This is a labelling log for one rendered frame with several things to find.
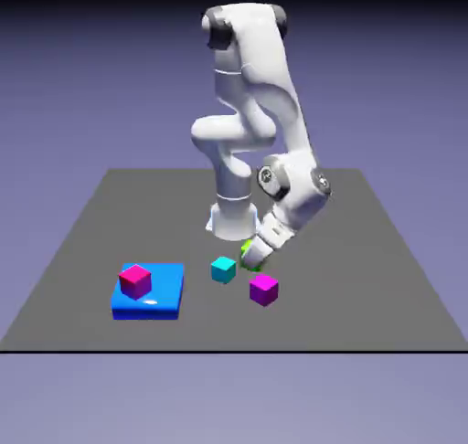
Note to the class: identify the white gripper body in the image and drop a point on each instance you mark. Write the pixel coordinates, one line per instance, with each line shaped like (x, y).
(258, 252)

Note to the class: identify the small green cube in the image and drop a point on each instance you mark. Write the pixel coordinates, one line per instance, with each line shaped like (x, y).
(245, 247)

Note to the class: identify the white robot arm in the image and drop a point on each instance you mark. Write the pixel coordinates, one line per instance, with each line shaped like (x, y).
(256, 86)

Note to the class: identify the small purple cube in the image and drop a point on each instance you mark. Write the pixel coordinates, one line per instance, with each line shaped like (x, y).
(263, 289)

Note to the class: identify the small cyan cube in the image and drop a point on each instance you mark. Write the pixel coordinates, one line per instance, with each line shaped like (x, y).
(223, 269)

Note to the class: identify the small pink cube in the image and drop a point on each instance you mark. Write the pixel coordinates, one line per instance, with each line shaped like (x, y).
(135, 281)

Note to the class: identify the large blue box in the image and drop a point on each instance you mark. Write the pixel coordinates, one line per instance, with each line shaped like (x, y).
(161, 294)

